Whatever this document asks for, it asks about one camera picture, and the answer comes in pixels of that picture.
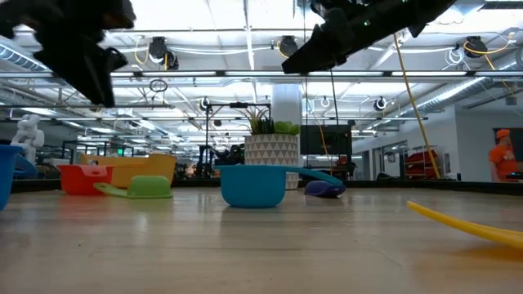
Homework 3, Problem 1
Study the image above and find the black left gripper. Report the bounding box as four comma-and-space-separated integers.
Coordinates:
34, 29, 128, 108

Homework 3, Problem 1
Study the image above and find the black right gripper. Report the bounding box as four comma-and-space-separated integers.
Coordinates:
280, 0, 410, 75

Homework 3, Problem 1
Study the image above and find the orange plastic measuring cup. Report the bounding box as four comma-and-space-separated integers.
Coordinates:
56, 163, 114, 196

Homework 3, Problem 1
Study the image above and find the green plastic measuring cup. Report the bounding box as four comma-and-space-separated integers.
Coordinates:
92, 175, 174, 200

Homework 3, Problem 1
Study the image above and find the large blue plastic cup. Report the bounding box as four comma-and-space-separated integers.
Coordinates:
0, 144, 38, 212

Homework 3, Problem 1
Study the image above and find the light blue plastic measuring cup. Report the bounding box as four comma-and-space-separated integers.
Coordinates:
214, 163, 345, 209

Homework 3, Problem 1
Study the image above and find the yellow plastic measuring cup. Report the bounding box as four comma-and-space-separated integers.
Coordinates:
406, 199, 523, 251

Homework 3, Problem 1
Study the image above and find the yellow-orange plastic basket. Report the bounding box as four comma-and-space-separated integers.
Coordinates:
79, 153, 178, 189

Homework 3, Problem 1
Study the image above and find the small purple measuring cup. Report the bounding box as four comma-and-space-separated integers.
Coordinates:
303, 180, 347, 199

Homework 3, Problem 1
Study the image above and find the succulent in white geometric pot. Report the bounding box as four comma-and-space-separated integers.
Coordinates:
239, 106, 302, 191

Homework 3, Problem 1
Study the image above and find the red storage shelving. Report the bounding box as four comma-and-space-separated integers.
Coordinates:
404, 149, 440, 179

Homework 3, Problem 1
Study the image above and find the person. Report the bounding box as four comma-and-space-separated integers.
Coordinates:
488, 128, 523, 183

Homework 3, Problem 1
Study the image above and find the black wall screen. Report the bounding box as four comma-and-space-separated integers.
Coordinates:
300, 124, 353, 156

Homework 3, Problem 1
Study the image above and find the yellow hanging cable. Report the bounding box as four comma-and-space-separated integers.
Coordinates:
391, 33, 441, 180

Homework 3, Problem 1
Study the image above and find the black metal stand frame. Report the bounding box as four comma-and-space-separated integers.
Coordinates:
203, 101, 273, 179

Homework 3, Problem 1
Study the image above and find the black aluminium table frame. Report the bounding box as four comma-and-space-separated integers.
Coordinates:
10, 177, 523, 196

